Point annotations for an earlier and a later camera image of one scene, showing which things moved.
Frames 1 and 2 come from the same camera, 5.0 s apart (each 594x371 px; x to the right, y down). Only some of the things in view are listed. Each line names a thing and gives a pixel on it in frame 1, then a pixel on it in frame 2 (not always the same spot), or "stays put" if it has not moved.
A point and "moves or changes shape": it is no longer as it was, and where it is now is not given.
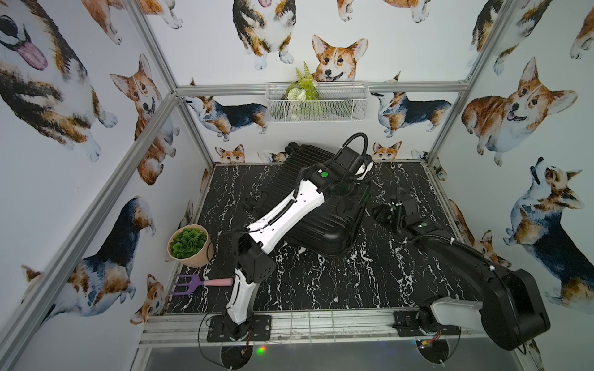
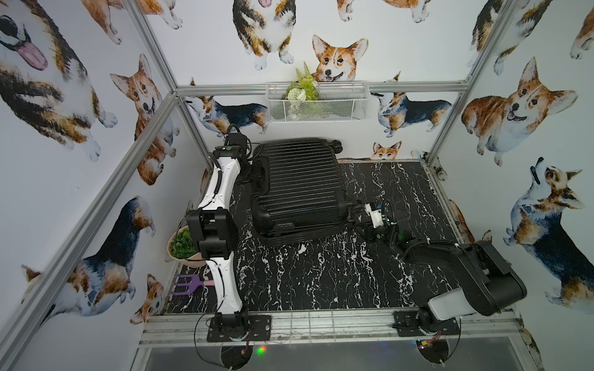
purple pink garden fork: (195, 281) stays put
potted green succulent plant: (191, 246) stays put
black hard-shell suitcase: (332, 228) moves or changes shape
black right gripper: (380, 212) → (367, 226)
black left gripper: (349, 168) → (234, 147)
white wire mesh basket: (339, 102) stays put
